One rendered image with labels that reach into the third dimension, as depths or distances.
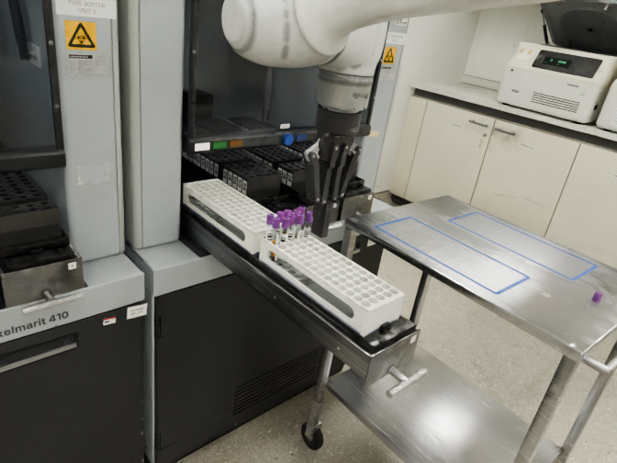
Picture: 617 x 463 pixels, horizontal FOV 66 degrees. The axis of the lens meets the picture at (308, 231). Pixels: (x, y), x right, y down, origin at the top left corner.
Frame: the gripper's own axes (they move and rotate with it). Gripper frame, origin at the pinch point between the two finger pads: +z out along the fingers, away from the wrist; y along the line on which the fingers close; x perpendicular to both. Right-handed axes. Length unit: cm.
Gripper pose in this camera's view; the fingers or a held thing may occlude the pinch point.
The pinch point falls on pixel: (321, 217)
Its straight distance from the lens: 88.7
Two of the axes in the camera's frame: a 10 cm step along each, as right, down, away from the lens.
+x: -6.6, -4.1, 6.3
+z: -1.4, 8.9, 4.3
